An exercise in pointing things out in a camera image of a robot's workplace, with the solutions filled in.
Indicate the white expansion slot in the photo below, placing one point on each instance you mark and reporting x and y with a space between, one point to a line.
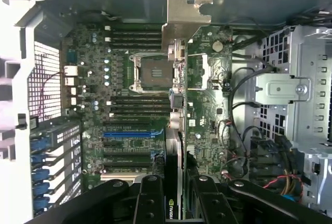
119 177

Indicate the black short expansion slot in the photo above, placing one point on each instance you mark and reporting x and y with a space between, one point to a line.
111 144

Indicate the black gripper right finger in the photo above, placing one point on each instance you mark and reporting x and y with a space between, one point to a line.
215 203

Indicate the grey open PC case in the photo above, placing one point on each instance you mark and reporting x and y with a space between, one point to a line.
129 8

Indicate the blue expansion slot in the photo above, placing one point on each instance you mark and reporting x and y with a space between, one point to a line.
127 134

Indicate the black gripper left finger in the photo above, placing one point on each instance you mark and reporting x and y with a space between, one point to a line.
149 200

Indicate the metal CPU socket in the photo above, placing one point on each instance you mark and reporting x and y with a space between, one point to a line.
155 72

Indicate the green motherboard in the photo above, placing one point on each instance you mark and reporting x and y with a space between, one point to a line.
202 120

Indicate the silver coin cell battery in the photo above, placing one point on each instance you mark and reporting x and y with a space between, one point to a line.
218 45

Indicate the tall perforated metal disk bay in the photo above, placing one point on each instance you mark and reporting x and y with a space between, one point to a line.
311 78

